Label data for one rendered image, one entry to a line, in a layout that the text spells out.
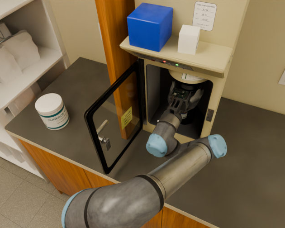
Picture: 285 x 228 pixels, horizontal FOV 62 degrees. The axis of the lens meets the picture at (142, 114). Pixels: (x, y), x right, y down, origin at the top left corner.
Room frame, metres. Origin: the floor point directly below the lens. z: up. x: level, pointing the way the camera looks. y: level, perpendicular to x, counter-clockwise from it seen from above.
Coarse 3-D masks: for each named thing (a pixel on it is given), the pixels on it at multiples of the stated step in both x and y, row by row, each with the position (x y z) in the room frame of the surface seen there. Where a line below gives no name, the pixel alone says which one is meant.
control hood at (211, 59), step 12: (132, 48) 0.61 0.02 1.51; (168, 48) 0.60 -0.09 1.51; (204, 48) 0.59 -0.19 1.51; (216, 48) 0.58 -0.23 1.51; (228, 48) 0.58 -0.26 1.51; (168, 60) 0.57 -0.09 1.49; (180, 60) 0.54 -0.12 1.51; (192, 60) 0.53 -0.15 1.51; (204, 60) 0.53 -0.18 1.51; (216, 60) 0.53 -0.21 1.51; (228, 60) 0.54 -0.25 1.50; (204, 72) 0.56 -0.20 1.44; (216, 72) 0.50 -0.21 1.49
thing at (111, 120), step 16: (128, 80) 0.66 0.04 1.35; (112, 96) 0.57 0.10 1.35; (128, 96) 0.65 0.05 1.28; (96, 112) 0.50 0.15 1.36; (112, 112) 0.56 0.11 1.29; (128, 112) 0.64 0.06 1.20; (96, 128) 0.49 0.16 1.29; (112, 128) 0.55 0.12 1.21; (128, 128) 0.62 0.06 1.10; (112, 144) 0.53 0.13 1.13; (112, 160) 0.51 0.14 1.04
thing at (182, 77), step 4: (172, 72) 0.71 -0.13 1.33; (176, 72) 0.69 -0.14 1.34; (180, 72) 0.68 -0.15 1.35; (172, 76) 0.70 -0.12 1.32; (176, 76) 0.68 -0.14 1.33; (180, 76) 0.68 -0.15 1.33; (184, 76) 0.67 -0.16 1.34; (188, 76) 0.66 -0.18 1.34; (192, 76) 0.66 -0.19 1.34; (196, 76) 0.66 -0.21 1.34; (180, 80) 0.67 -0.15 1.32; (184, 80) 0.66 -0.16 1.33; (188, 80) 0.66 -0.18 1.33; (192, 80) 0.66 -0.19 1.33; (196, 80) 0.65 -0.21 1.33; (200, 80) 0.66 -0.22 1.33; (204, 80) 0.66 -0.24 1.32
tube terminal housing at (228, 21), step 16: (144, 0) 0.72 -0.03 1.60; (160, 0) 0.70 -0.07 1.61; (176, 0) 0.67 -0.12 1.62; (192, 0) 0.65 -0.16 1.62; (208, 0) 0.63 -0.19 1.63; (224, 0) 0.61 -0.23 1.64; (240, 0) 0.59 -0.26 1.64; (176, 16) 0.67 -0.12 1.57; (192, 16) 0.65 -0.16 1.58; (224, 16) 0.61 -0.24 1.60; (240, 16) 0.59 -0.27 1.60; (176, 32) 0.67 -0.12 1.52; (208, 32) 0.62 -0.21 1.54; (224, 32) 0.60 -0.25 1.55; (144, 64) 0.72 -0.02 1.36; (160, 64) 0.69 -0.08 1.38; (224, 80) 0.61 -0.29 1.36; (144, 128) 0.73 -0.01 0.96; (208, 128) 0.59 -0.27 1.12
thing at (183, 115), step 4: (176, 80) 0.76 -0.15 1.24; (176, 84) 0.74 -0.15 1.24; (200, 84) 0.73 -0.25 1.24; (180, 88) 0.71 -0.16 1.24; (188, 100) 0.70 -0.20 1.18; (188, 112) 0.70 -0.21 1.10; (192, 112) 0.70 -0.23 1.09; (184, 116) 0.70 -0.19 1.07; (188, 116) 0.70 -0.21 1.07; (192, 116) 0.71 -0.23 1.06
